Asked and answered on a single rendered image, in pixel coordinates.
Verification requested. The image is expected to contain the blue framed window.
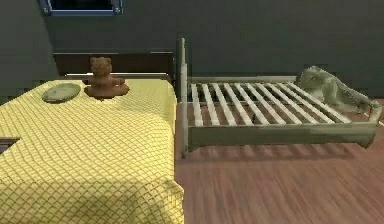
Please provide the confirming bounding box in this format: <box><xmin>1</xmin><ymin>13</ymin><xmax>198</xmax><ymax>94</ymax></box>
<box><xmin>39</xmin><ymin>0</ymin><xmax>124</xmax><ymax>17</ymax></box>

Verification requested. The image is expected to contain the yellow quilted bed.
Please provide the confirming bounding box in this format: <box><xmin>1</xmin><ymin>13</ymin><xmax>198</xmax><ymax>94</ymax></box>
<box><xmin>0</xmin><ymin>50</ymin><xmax>185</xmax><ymax>224</ymax></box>

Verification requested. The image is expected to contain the pale slatted bed frame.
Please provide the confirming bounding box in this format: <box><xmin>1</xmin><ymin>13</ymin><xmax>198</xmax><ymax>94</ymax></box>
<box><xmin>176</xmin><ymin>37</ymin><xmax>384</xmax><ymax>158</ymax></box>

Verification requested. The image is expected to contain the brown teddy bear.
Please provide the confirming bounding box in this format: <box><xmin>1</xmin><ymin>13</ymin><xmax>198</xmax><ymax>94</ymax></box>
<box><xmin>83</xmin><ymin>56</ymin><xmax>130</xmax><ymax>100</ymax></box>

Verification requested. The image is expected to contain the pale green crumpled cloth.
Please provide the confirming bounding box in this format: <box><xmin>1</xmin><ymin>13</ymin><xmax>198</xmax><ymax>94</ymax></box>
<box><xmin>295</xmin><ymin>65</ymin><xmax>383</xmax><ymax>114</ymax></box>

